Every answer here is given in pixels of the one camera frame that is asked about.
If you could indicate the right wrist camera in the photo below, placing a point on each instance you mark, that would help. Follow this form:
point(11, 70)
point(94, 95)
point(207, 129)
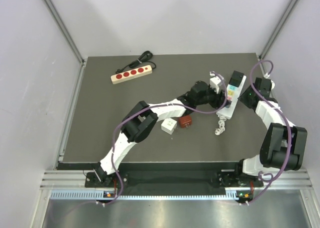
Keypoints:
point(266, 76)

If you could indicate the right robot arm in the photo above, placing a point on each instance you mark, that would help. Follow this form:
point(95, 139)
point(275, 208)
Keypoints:
point(283, 142)

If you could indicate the black adapter on white strip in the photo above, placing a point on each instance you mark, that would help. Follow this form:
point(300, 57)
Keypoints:
point(236, 78)

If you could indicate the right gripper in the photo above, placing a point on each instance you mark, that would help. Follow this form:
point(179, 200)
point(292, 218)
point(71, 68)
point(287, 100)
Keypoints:
point(243, 97)

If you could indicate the slotted grey cable duct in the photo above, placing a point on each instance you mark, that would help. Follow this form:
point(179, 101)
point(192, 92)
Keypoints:
point(103, 195)

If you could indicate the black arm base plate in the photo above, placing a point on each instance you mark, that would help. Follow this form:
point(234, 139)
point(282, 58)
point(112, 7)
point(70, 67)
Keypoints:
point(213, 178)

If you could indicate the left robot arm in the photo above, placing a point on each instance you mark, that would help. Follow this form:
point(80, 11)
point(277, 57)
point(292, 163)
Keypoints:
point(139, 122)

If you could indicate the white cube socket adapter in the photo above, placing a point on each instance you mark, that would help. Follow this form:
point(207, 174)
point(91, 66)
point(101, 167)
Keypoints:
point(169, 125)

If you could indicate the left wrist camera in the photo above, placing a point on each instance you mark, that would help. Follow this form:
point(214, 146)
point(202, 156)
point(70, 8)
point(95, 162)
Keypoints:
point(216, 82)

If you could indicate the white power strip coloured sockets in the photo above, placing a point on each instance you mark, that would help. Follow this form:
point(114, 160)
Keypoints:
point(233, 95)

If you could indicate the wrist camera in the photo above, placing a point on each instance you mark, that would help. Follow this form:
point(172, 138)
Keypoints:
point(216, 82)
point(266, 76)

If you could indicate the red patterned plug adapter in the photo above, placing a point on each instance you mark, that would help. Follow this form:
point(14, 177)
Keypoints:
point(185, 121)

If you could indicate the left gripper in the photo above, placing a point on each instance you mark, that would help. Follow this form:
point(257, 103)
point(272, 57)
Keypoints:
point(218, 99)

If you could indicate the beige power strip red sockets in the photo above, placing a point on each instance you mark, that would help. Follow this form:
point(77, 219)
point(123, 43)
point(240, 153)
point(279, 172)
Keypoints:
point(131, 74)

